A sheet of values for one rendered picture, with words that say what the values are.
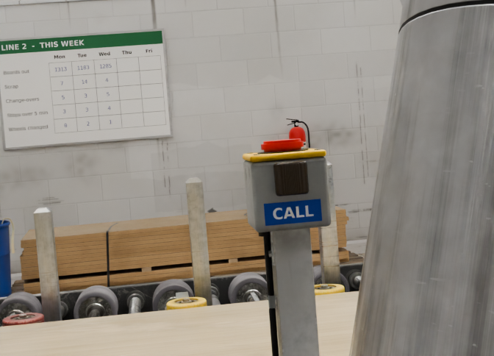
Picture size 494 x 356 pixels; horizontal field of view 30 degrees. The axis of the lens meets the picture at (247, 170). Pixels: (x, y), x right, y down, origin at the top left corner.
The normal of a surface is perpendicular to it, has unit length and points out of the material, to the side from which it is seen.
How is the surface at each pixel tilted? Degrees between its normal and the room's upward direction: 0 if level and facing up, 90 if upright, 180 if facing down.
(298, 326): 90
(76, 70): 90
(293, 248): 90
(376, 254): 73
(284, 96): 90
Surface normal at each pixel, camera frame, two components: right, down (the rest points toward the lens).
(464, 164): -0.50, -0.22
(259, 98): 0.13, 0.04
